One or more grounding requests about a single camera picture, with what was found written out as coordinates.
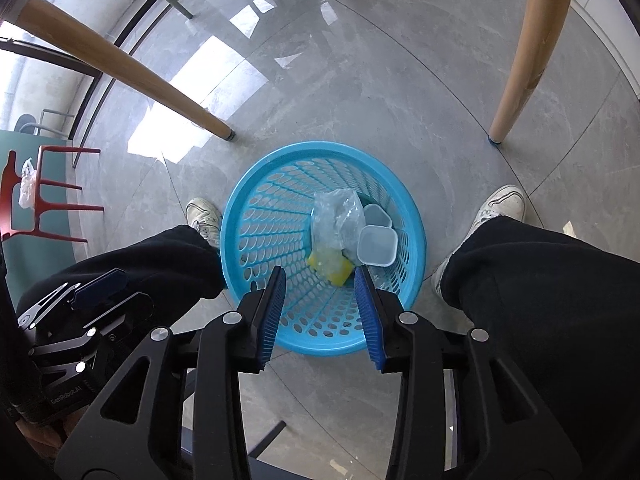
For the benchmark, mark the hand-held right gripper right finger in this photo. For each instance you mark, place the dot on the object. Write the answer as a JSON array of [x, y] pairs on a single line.
[[369, 310]]

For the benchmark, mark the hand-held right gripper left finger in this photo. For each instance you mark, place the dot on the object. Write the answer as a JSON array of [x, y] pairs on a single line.
[[272, 310]]

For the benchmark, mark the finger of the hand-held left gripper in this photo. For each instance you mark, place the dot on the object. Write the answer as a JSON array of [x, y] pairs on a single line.
[[100, 285], [125, 310]]

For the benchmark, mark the green and yellow sponge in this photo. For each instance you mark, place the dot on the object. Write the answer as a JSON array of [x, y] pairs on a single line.
[[330, 265]]

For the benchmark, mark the white plastic container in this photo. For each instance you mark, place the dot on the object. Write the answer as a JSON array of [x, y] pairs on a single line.
[[376, 246]]

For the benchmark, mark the blue plastic mesh basket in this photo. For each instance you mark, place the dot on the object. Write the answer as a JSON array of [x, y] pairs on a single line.
[[280, 220]]

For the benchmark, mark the small clear plastic container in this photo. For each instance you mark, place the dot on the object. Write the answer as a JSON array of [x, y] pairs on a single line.
[[378, 215]]

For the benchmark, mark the clear plastic wrap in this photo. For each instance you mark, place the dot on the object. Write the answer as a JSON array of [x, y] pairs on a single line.
[[336, 220]]

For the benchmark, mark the person's left hand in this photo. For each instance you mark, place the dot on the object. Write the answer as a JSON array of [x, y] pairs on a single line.
[[42, 427]]

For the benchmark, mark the person's left leg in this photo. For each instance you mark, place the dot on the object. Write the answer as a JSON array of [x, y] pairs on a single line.
[[150, 270]]

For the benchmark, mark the person's leg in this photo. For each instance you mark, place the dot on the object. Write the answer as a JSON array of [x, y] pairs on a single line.
[[550, 310], [150, 270]]

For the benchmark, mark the red chair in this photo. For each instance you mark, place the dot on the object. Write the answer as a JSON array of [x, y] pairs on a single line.
[[45, 200]]

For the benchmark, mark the white left shoe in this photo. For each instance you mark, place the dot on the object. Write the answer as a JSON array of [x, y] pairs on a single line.
[[205, 217]]

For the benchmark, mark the white shoe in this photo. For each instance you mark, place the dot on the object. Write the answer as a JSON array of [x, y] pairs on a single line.
[[495, 205], [205, 217]]

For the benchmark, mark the clear bag on chair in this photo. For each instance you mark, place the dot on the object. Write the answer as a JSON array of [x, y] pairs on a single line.
[[27, 185]]

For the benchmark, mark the white right shoe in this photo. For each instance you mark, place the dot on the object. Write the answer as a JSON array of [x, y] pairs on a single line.
[[495, 205]]

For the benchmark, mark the light blue chair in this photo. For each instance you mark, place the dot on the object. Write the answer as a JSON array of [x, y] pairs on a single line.
[[35, 124]]

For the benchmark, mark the person's right leg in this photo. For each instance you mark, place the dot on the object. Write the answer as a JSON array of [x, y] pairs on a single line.
[[550, 310]]

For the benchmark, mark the round white table wooden legs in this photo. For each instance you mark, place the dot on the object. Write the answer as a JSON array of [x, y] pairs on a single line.
[[125, 70]]

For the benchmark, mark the black framed glass door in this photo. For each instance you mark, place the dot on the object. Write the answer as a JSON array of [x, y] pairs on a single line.
[[60, 55]]

